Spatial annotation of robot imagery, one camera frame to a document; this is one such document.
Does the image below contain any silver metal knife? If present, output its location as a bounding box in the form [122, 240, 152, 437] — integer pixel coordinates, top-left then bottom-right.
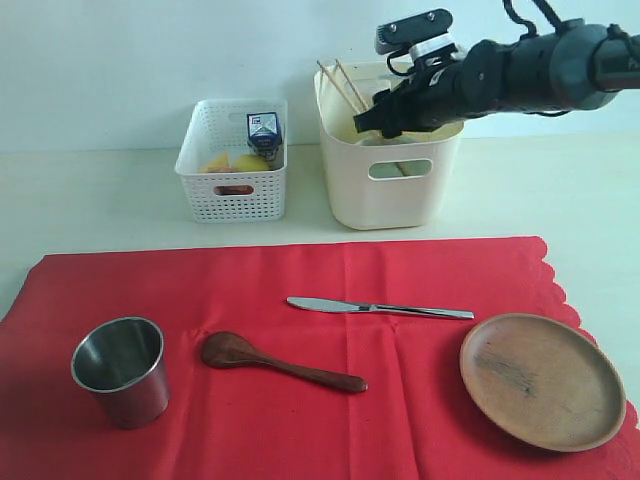
[286, 296, 475, 320]

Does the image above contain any brown wooden plate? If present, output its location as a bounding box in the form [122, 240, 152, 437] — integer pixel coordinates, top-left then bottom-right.
[459, 313, 626, 452]

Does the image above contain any stainless steel cup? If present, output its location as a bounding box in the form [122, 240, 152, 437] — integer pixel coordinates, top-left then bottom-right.
[70, 317, 170, 429]

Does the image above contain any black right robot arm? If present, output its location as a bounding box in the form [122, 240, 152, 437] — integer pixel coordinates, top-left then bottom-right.
[354, 22, 639, 138]

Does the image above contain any blue white milk carton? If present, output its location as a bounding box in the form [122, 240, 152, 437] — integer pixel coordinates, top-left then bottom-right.
[246, 112, 283, 163]

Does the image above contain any wooden chopstick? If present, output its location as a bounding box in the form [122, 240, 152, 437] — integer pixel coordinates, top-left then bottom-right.
[335, 58, 369, 113]
[316, 60, 361, 115]

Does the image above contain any white ceramic bowl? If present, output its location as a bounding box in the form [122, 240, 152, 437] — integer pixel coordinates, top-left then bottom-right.
[357, 135, 433, 179]

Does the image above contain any red sausage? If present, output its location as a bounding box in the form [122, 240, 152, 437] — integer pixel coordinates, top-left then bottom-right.
[214, 185, 254, 196]

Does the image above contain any dark wooden spoon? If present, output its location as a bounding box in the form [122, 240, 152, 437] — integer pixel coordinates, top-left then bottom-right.
[200, 331, 368, 394]

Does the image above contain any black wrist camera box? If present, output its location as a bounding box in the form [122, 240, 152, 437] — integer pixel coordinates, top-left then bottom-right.
[374, 8, 453, 55]

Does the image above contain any cream plastic bin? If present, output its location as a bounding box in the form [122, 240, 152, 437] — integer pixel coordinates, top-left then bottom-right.
[314, 62, 464, 230]

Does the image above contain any white perforated plastic basket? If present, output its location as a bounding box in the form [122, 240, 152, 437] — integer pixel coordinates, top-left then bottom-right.
[174, 99, 288, 223]

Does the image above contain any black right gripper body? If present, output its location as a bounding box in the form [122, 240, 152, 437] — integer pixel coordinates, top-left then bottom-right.
[379, 60, 465, 135]

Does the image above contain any orange fried chicken piece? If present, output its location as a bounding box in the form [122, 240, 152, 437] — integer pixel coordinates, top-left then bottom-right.
[199, 151, 233, 174]

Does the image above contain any yellow lemon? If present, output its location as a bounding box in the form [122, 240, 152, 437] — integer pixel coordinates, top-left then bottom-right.
[232, 154, 271, 172]

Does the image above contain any black camera cable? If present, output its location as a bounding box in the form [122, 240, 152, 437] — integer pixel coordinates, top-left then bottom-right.
[502, 0, 566, 39]

